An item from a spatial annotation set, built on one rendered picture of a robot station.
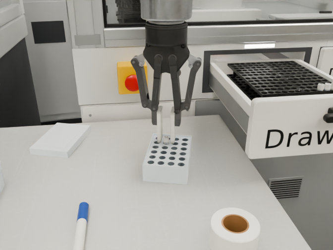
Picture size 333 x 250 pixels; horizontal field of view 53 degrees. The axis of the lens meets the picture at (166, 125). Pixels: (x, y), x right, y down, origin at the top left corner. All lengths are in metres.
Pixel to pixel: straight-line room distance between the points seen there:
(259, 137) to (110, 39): 0.43
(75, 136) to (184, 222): 0.35
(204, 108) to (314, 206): 0.56
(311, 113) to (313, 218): 0.74
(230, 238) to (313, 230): 0.89
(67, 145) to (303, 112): 0.48
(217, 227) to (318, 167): 0.73
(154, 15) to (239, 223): 0.35
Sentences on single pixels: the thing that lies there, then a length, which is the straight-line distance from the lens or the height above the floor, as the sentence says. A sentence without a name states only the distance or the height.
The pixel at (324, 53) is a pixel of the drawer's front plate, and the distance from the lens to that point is 0.98.
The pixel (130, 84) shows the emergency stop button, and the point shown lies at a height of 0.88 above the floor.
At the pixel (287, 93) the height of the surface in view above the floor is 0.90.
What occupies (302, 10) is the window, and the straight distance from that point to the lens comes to 0.96.
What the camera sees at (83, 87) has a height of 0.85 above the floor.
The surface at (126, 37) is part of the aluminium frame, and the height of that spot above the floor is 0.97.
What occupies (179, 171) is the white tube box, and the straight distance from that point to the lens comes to 0.61.
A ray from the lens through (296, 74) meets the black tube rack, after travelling 0.82.
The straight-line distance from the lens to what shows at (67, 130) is 0.81.
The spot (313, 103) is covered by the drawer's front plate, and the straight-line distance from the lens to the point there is 0.61.
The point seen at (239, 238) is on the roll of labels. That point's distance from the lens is 0.48.
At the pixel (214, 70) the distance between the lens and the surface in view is 0.85.
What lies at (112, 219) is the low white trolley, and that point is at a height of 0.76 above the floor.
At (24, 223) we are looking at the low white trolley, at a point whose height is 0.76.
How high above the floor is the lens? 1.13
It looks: 26 degrees down
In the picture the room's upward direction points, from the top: straight up
